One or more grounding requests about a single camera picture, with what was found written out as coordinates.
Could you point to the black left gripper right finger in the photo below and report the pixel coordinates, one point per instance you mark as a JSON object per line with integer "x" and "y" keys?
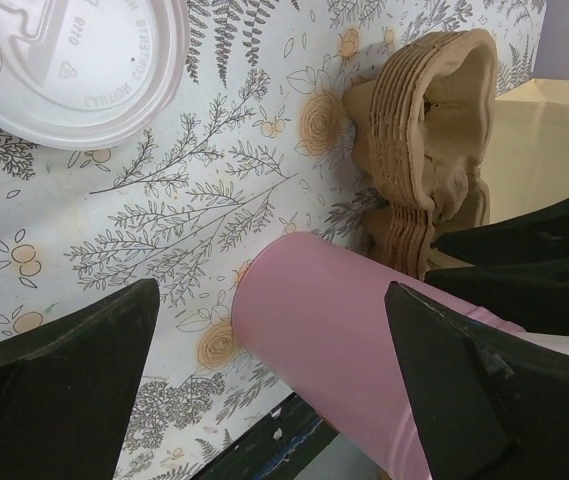
{"x": 486, "y": 404}

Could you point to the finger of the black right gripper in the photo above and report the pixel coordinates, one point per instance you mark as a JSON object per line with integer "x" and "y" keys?
{"x": 532, "y": 295}
{"x": 535, "y": 237}

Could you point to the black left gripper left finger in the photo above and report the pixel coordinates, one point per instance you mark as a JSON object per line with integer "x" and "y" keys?
{"x": 67, "y": 388}

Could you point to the brown cardboard cup carrier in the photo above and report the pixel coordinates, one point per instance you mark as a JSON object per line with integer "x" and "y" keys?
{"x": 423, "y": 126}

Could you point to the pink straw holder cup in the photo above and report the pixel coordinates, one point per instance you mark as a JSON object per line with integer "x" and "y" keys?
{"x": 314, "y": 313}

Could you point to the cream paper bag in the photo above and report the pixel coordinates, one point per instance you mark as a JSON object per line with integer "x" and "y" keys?
{"x": 527, "y": 162}

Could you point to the floral patterned table mat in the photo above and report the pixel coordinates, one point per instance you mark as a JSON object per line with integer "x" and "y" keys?
{"x": 250, "y": 150}

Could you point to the white plastic cup lids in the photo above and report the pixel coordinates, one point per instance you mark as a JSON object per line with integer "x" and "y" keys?
{"x": 80, "y": 75}

